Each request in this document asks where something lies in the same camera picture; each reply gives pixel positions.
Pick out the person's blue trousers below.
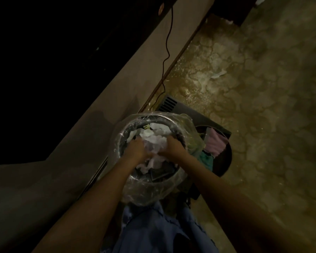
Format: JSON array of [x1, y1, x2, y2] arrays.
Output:
[[103, 200, 219, 253]]

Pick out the white paper scraps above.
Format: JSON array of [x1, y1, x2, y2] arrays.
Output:
[[125, 123, 172, 173]]

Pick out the trash bin with clear bag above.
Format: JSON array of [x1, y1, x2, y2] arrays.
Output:
[[113, 111, 196, 206]]

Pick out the person's right hand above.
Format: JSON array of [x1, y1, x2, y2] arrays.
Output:
[[160, 135, 190, 164]]

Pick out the person's right forearm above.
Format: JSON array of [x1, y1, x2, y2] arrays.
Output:
[[179, 155, 301, 253]]

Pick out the pink cleaning cloth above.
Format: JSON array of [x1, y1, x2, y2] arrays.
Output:
[[204, 128, 227, 156]]

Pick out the black low cabinet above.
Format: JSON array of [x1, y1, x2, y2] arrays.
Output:
[[147, 95, 233, 201]]

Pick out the black television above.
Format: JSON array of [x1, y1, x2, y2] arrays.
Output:
[[0, 0, 180, 166]]

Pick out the black power cable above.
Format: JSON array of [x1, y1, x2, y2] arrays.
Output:
[[159, 8, 175, 98]]

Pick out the person's left forearm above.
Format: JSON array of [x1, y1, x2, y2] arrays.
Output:
[[34, 158, 138, 253]]

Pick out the person's left hand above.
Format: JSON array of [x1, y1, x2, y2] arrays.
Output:
[[121, 137, 151, 166]]

